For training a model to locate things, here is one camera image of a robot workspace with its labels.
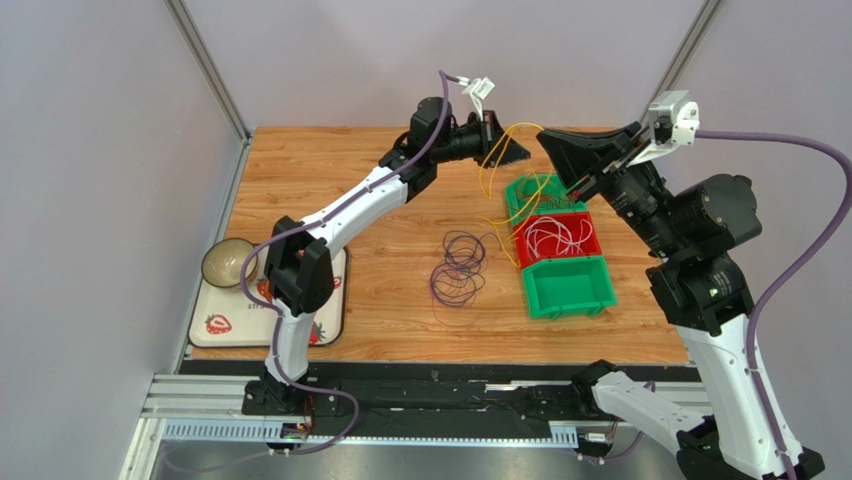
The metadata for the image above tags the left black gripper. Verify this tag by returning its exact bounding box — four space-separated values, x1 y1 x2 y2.
432 113 530 172

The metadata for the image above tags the dark red cable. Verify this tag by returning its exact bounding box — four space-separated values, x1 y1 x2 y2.
519 176 574 213

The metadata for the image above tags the white cable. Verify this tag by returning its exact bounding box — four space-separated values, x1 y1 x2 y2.
522 216 596 261

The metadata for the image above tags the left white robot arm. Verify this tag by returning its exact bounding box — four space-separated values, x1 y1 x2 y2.
255 97 531 412

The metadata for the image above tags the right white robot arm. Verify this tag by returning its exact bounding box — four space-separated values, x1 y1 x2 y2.
537 120 825 479

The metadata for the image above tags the far green plastic bin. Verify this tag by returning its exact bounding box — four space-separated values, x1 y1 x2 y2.
504 174 588 219

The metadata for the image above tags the green plastic bin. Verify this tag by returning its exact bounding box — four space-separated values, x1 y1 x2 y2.
521 255 617 320
504 174 588 219

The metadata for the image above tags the red plastic bin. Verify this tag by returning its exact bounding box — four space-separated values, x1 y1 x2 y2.
513 212 602 269

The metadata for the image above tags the near green plastic bin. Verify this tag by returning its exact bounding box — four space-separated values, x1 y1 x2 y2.
521 255 617 320

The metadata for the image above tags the orange glass mug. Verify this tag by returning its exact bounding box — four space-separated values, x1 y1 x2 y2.
255 279 274 305

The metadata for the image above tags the strawberry pattern tray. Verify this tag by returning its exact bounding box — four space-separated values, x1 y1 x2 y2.
189 250 350 348

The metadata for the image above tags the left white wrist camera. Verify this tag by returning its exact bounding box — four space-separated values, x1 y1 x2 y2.
457 77 495 120

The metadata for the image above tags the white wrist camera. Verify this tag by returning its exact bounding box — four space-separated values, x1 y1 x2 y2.
626 90 700 167
457 77 495 120

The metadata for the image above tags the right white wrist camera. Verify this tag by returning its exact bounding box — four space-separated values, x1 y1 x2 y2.
626 90 700 167

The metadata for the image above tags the right aluminium frame post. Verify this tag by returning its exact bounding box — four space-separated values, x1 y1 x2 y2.
640 0 724 133

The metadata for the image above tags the aluminium frame post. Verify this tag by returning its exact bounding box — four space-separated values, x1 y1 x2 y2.
640 0 724 133
164 0 252 144

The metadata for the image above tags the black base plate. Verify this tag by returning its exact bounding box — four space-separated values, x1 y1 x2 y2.
241 362 615 439

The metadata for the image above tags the left aluminium frame post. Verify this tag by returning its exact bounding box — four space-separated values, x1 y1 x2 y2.
164 0 252 144

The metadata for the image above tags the grey slotted cable duct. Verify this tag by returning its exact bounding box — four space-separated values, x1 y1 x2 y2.
162 419 579 449

